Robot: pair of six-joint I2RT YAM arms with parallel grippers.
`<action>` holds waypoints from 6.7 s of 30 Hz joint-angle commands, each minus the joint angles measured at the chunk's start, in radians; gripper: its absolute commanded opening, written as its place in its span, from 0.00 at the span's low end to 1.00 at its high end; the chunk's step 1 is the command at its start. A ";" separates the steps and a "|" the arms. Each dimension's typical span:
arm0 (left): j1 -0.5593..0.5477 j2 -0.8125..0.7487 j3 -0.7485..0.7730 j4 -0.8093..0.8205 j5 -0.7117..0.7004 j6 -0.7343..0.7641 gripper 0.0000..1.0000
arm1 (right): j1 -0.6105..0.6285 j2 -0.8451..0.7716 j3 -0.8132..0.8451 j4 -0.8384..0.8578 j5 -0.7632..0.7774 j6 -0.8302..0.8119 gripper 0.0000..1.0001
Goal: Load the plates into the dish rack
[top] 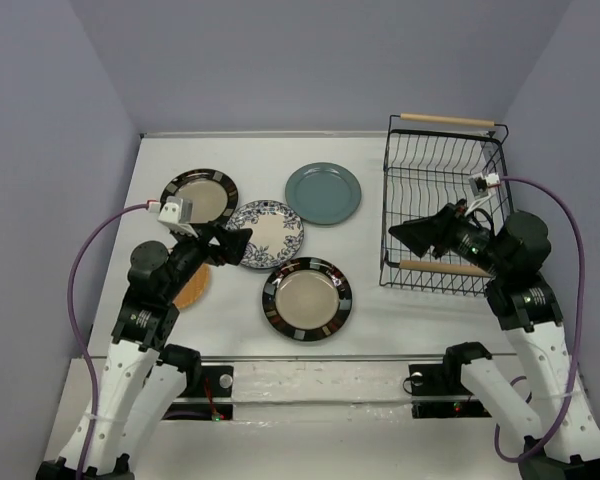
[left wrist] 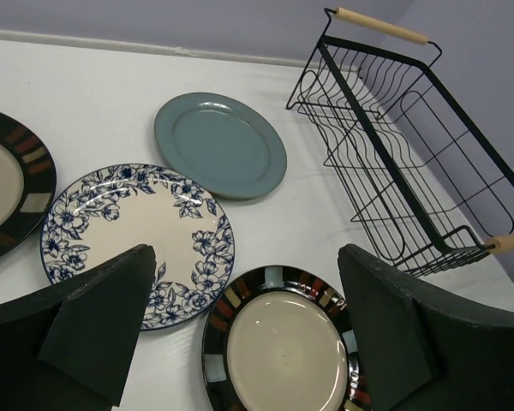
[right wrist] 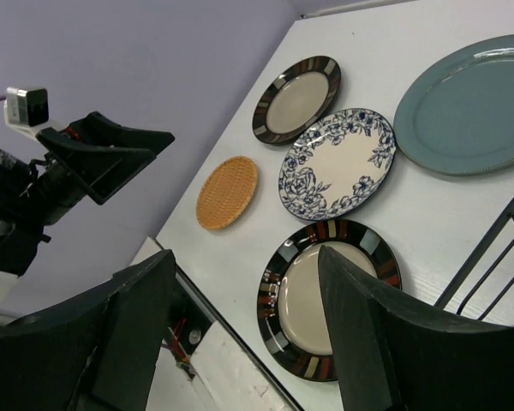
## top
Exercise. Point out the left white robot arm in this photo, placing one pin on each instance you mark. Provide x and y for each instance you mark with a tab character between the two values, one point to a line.
143	373

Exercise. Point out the black rimmed plate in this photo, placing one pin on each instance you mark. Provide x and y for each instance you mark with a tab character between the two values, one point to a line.
213	195
307	299

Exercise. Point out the teal plate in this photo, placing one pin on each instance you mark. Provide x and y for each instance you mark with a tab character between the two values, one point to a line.
323	193

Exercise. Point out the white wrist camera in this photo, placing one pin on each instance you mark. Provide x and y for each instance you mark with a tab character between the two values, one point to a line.
483	187
175	215

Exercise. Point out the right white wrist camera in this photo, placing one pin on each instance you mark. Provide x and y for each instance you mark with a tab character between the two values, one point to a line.
483	187

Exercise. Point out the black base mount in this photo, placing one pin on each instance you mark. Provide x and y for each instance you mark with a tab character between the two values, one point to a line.
209	399
433	396

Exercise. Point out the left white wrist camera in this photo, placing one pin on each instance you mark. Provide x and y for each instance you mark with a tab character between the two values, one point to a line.
175	215

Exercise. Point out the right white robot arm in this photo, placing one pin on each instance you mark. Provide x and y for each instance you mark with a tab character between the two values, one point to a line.
560	437

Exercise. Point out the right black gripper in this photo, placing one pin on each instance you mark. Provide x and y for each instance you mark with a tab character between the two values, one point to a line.
420	233

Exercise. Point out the blue floral plate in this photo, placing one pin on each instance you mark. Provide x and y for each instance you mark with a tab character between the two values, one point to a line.
277	233

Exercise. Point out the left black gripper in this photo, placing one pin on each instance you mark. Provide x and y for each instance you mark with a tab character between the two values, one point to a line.
231	248

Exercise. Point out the orange woven coaster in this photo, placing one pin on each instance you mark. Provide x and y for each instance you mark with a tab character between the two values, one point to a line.
194	289

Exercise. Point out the black wire dish rack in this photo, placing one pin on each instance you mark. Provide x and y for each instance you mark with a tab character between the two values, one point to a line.
428	161

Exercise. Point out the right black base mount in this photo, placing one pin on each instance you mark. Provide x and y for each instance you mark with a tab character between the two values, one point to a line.
433	396

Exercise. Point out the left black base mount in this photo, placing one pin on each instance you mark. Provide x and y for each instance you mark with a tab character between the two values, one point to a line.
209	399

